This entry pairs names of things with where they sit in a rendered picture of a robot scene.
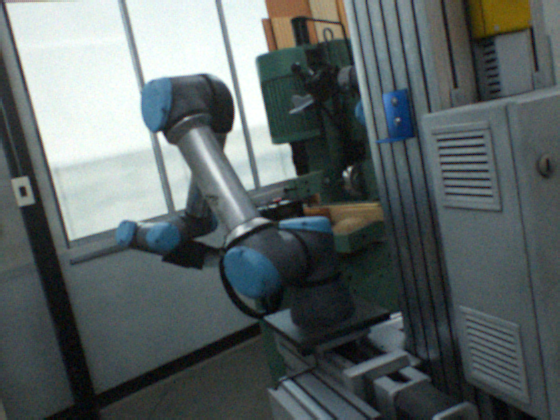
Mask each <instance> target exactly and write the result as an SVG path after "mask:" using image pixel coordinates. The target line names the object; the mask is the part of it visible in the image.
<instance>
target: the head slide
mask: <svg viewBox="0 0 560 420"><path fill-rule="evenodd" d="M324 104H325V105H326V107H327V108H328V109H329V112H330V114H332V115H333V117H334V118H335V120H336V121H337V122H338V118H337V116H334V114H333V106H332V99H331V97H330V98H329V100H328V101H326V102H324ZM316 113H317V117H318V126H319V127H318V128H319V131H320V135H319V136H317V137H314V138H311V139H307V140H305V143H304V144H305V148H306V151H307V156H308V167H309V171H310V172H312V171H320V170H326V173H327V176H328V178H329V189H336V188H339V187H341V186H344V184H343V181H338V180H339V179H341V178H343V172H344V170H345V168H346V162H345V157H344V152H343V148H342V142H341V133H340V132H339V130H338V129H337V128H336V126H335V125H334V124H333V123H332V122H331V120H330V119H329V116H328V115H327V114H326V113H325V112H324V110H323V109H322V107H321V106H320V105H318V107H316Z"/></svg>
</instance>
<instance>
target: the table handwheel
mask: <svg viewBox="0 0 560 420"><path fill-rule="evenodd" d="M224 259H225V257H221V258H220V260H219V261H218V269H219V274H220V279H221V282H222V284H223V286H224V289H225V291H226V293H227V294H228V297H229V299H230V300H231V302H232V303H233V304H234V305H235V306H236V307H237V308H238V309H239V311H241V312H242V313H243V314H245V315H246V316H250V317H251V318H254V319H259V320H263V317H265V316H271V315H273V314H276V313H277V312H278V310H279V309H280V307H281V305H282V303H283V299H284V289H282V290H280V291H278V292H277V293H276V294H274V299H273V304H272V305H271V306H270V305H268V303H267V301H266V300H265V298H264V297H263V298H261V299H260V300H261V302H262V305H263V306H264V308H265V310H264V311H257V310H254V309H252V308H250V307H249V306H248V305H246V304H244V303H243V302H242V301H241V299H240V298H239V296H238V294H236V292H235V291H234V289H233V287H232V285H231V283H230V282H229V281H228V277H227V275H226V272H225V269H226V267H225V266H224Z"/></svg>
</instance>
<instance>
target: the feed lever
mask: <svg viewBox="0 0 560 420"><path fill-rule="evenodd" d="M301 69H302V68H301V65H300V64H299V63H296V62H295V63H293V64H292V65H291V71H292V72H293V73H295V74H298V76H299V77H300V79H301V80H303V82H305V80H307V79H306V77H305V76H304V75H303V73H302V72H301ZM320 106H321V107H322V109H323V110H324V112H325V113H326V114H327V115H328V116H329V119H330V120H331V122H332V123H333V124H334V125H335V126H336V128H337V129H338V130H339V132H340V133H341V136H343V138H344V139H345V140H346V142H347V143H348V144H347V145H346V148H345V154H346V157H347V158H348V159H369V157H368V156H367V155H365V147H364V145H363V142H360V141H359V142H353V143H352V141H351V140H350V139H349V137H347V135H346V134H345V133H344V131H343V130H342V128H341V126H340V125H339V124H338V122H337V121H336V120H335V118H334V117H333V115H332V114H330V112H329V109H328V108H327V107H326V105H325V104H324V103H321V104H320Z"/></svg>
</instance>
